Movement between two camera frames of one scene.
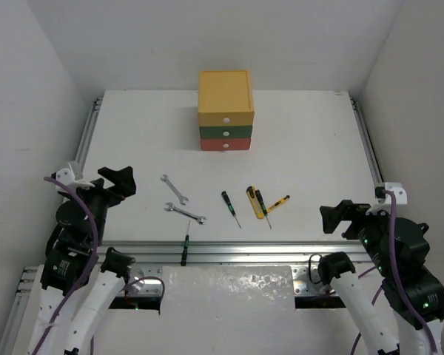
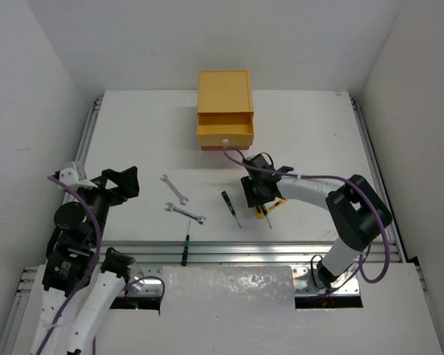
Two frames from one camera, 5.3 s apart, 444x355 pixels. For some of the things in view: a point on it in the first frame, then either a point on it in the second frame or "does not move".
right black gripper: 346,208 -> 253,200
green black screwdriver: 186,248 does not move
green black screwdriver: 230,205 does not move
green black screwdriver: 263,205 does not move
